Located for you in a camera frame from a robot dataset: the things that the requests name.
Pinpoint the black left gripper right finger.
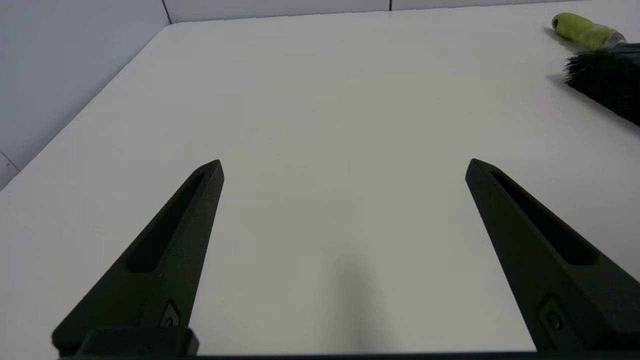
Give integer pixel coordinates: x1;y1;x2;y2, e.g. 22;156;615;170
465;158;640;354

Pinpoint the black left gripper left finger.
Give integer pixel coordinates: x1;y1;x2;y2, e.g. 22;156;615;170
51;159;225;357

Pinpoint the black brush with green handle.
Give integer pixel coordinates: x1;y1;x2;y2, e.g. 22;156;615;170
551;12;640;127

